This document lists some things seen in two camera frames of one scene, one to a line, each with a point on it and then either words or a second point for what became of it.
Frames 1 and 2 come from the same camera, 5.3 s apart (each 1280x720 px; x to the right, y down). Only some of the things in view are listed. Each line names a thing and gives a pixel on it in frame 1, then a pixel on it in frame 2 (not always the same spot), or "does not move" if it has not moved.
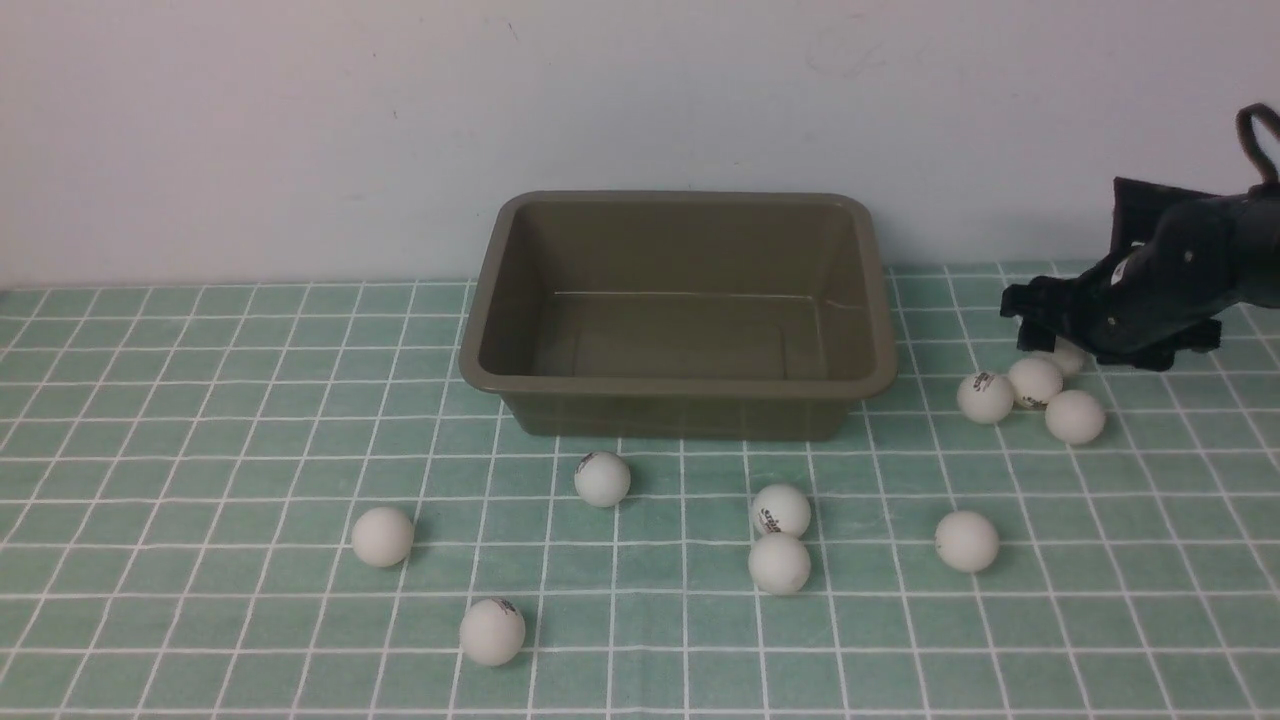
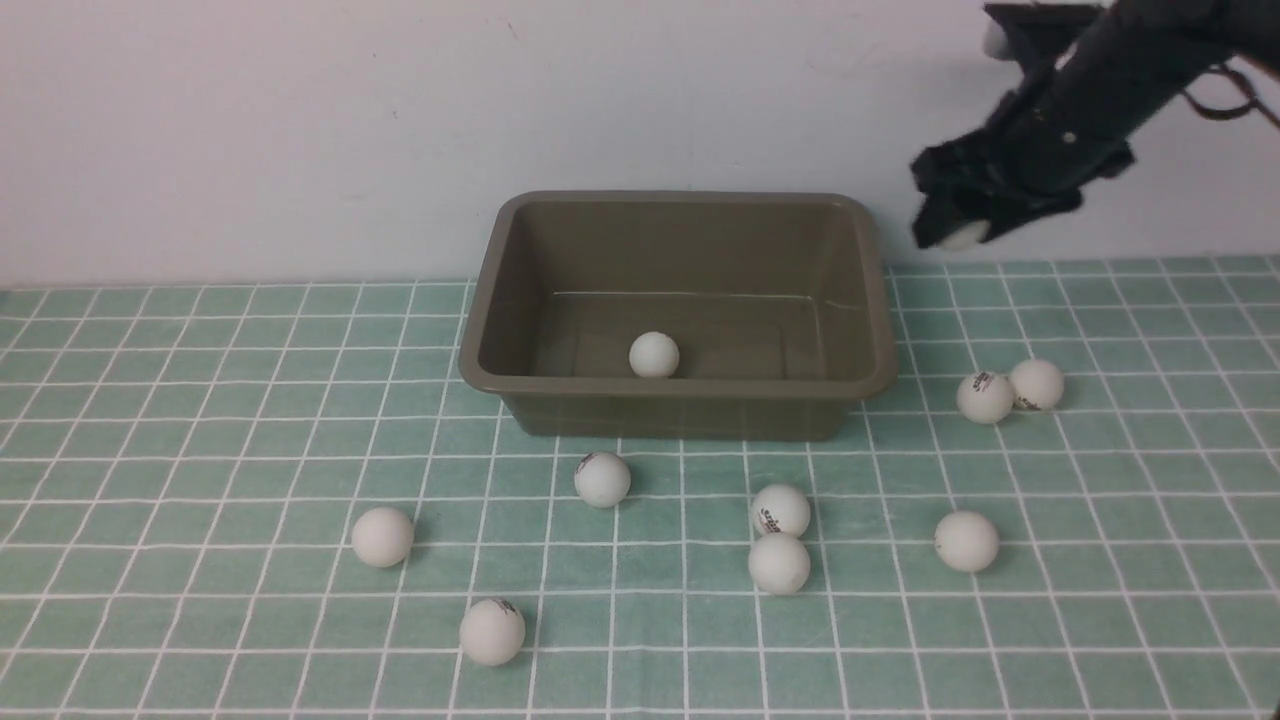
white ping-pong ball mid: (966, 541) does not move
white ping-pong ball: (779, 564) does not move
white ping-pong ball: (382, 536) does not move
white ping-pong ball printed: (1034, 380) does not move
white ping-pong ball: (1075, 417) → (973, 233)
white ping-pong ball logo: (780, 508) does not move
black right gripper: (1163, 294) → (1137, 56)
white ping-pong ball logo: (985, 397) does not move
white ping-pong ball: (1073, 361) → (654, 354)
